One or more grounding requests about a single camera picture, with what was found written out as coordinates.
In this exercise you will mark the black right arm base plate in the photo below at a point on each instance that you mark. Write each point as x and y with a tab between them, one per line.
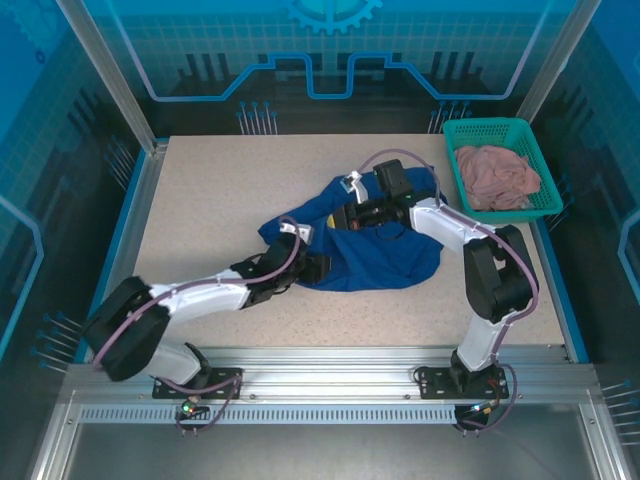
435	385

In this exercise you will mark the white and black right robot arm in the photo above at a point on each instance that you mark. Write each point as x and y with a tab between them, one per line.
445	225

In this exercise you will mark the aluminium frame post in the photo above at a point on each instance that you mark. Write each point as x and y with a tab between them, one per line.
115	80
545	80

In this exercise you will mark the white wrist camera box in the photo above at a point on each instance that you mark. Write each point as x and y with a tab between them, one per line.
287	227
357	187

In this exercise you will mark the aluminium mounting rail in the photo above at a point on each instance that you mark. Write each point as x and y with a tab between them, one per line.
325	372

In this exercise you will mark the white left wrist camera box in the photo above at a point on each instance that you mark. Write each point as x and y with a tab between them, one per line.
287	227

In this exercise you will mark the blue t-shirt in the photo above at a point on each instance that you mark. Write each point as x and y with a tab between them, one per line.
380	260

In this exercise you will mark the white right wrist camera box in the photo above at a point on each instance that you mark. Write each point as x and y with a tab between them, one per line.
357	187

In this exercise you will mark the blue table edge strip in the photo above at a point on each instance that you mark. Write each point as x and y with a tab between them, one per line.
126	210

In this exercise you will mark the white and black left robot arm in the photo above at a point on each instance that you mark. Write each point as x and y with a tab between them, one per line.
200	297

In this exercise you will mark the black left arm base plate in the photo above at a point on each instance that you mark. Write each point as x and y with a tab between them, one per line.
170	387

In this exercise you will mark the aluminium table side rail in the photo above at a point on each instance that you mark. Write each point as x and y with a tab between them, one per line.
142	200

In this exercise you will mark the teal plastic basket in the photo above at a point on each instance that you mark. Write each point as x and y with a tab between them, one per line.
495	130

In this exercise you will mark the pink t-shirt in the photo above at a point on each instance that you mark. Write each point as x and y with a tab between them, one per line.
500	175

